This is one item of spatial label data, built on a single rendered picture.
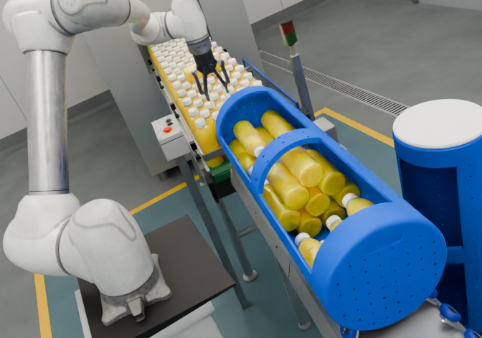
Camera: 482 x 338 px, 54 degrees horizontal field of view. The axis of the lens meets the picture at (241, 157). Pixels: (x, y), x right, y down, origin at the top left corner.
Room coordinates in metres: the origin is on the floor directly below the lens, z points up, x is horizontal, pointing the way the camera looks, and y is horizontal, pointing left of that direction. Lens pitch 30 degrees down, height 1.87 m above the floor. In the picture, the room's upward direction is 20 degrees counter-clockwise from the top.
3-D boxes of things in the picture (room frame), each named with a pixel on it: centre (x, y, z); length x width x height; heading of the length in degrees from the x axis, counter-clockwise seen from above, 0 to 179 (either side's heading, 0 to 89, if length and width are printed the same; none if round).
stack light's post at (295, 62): (2.01, -0.38, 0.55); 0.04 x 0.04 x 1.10; 8
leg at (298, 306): (1.51, -0.01, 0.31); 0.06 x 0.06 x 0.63; 8
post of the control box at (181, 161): (1.75, 0.24, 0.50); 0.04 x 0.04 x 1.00; 8
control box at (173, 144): (1.75, 0.24, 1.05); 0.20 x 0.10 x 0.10; 8
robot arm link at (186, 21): (1.77, 0.02, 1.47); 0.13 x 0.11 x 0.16; 65
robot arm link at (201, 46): (1.76, 0.00, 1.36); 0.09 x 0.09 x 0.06
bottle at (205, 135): (1.68, 0.10, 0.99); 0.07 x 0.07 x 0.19
